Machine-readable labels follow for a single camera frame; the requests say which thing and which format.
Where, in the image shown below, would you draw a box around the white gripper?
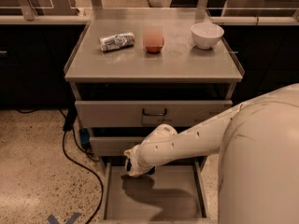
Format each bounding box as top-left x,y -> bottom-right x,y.
123,145 -> 153,176

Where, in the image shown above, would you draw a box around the blue pepsi can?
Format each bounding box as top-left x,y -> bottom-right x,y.
125,159 -> 156,175

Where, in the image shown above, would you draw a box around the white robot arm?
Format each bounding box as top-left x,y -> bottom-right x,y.
124,83 -> 299,224

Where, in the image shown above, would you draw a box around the middle grey drawer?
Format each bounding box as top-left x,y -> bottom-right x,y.
90,136 -> 143,156

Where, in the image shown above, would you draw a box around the grey drawer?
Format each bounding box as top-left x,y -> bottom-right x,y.
100,162 -> 218,224
90,136 -> 143,156
75,100 -> 232,128

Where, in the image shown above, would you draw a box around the bottom grey drawer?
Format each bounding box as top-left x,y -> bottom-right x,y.
100,162 -> 218,224

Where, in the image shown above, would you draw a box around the top grey drawer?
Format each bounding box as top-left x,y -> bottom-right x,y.
75,100 -> 232,128

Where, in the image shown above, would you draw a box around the grey drawer cabinet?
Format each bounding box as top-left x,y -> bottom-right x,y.
64,8 -> 246,173

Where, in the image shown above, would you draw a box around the silver crushed can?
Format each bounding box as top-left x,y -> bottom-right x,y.
99,32 -> 135,52

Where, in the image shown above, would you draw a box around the blue power adapter box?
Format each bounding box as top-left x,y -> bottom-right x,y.
78,128 -> 90,146

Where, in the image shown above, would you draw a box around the red apple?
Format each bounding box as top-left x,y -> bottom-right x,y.
143,28 -> 164,54

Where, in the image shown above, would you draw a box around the white ceramic bowl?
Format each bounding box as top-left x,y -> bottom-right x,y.
191,22 -> 224,49

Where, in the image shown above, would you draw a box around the black cable on left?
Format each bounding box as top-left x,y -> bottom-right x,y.
15,107 -> 105,224

